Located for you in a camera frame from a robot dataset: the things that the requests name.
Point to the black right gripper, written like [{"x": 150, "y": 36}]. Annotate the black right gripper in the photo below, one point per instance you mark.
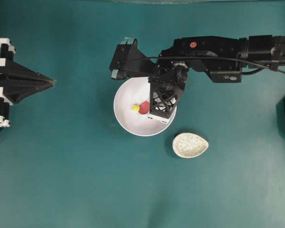
[{"x": 167, "y": 86}]

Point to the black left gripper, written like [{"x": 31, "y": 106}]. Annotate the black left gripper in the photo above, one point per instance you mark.
[{"x": 14, "y": 91}]

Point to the yellow hexagonal prism block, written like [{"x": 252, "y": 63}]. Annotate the yellow hexagonal prism block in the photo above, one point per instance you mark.
[{"x": 135, "y": 107}]

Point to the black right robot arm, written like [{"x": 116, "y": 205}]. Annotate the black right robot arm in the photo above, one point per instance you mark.
[{"x": 223, "y": 60}]

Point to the white round bowl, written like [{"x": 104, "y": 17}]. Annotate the white round bowl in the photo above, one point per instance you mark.
[{"x": 136, "y": 91}]

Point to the speckled egg-shaped dish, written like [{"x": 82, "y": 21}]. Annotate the speckled egg-shaped dish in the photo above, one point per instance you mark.
[{"x": 189, "y": 145}]

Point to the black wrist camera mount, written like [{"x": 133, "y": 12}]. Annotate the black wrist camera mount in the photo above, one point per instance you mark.
[{"x": 128, "y": 61}]

